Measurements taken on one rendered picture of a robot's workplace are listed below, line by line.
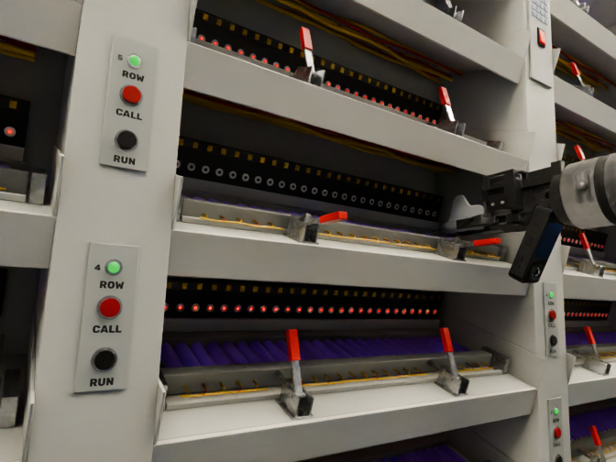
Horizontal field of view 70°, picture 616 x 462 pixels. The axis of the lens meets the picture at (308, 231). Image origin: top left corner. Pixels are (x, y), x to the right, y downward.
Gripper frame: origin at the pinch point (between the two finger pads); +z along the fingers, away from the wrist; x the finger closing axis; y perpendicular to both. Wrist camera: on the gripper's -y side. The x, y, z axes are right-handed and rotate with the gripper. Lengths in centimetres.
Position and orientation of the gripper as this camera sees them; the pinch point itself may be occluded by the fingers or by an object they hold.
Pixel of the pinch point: (453, 232)
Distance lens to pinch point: 80.2
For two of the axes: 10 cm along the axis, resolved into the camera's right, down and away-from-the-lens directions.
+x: -8.4, -1.1, -5.4
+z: -5.5, 1.4, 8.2
